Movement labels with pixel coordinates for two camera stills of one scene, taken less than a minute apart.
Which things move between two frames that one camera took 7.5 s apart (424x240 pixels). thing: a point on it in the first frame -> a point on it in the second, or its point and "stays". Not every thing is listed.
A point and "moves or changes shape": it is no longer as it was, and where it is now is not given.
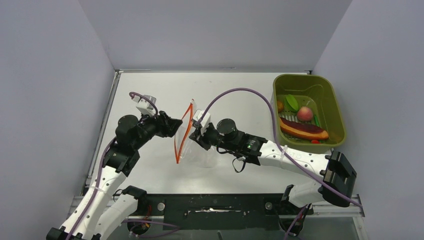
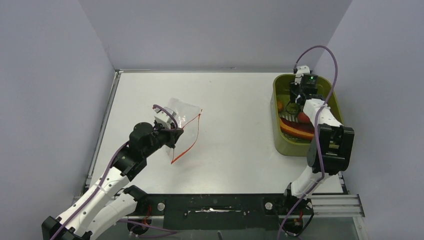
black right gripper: x=202 y=139 -> x=293 y=86
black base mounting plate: x=220 y=211 stays
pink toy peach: x=304 y=114 stays
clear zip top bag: x=189 y=151 moves or changes shape
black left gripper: x=167 y=126 -> x=173 y=135
